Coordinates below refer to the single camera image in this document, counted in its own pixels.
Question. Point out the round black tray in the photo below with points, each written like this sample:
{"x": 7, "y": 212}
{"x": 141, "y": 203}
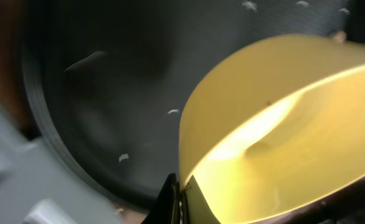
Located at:
{"x": 107, "y": 79}

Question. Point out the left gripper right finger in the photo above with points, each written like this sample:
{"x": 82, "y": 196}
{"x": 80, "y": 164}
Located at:
{"x": 195, "y": 209}

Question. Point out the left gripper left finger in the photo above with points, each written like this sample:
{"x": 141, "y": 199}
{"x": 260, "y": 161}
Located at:
{"x": 166, "y": 209}

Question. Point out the grey plastic dishwasher rack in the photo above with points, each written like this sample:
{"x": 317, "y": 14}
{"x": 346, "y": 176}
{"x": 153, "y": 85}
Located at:
{"x": 36, "y": 188}

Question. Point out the yellow bowl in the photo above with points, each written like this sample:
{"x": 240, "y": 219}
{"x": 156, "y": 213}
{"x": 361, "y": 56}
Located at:
{"x": 276, "y": 126}

